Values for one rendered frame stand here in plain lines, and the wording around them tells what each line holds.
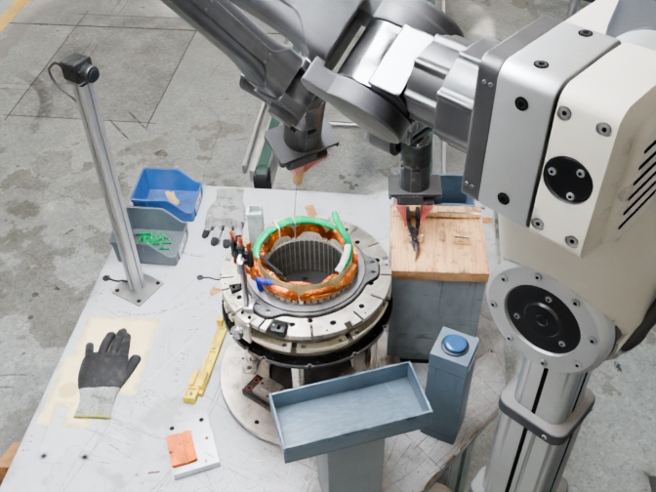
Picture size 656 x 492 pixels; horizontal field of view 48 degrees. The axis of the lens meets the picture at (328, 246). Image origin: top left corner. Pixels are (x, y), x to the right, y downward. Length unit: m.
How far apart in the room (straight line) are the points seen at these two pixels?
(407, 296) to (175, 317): 0.57
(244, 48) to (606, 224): 0.54
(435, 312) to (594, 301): 0.74
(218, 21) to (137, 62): 3.50
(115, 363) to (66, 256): 1.54
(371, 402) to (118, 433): 0.57
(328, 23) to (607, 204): 0.27
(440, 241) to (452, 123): 0.97
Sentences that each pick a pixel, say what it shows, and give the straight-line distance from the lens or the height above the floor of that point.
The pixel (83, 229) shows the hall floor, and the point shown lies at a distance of 3.30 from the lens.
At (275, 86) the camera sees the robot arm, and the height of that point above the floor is 1.58.
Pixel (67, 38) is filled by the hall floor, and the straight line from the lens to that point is 4.78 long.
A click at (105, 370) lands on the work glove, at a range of 1.69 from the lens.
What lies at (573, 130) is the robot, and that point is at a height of 1.82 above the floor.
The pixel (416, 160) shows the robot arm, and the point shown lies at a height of 1.26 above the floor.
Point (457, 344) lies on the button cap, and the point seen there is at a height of 1.04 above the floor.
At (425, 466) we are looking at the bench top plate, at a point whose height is 0.78.
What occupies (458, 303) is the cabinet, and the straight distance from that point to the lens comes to 1.52.
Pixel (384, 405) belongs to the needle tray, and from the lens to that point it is 1.29.
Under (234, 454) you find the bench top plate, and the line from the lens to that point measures 1.54.
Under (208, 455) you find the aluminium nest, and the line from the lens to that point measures 1.52.
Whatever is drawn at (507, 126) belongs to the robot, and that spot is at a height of 1.80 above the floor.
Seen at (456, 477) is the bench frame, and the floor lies 0.20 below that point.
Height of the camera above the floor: 2.08
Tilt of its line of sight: 43 degrees down
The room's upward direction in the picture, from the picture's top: 1 degrees counter-clockwise
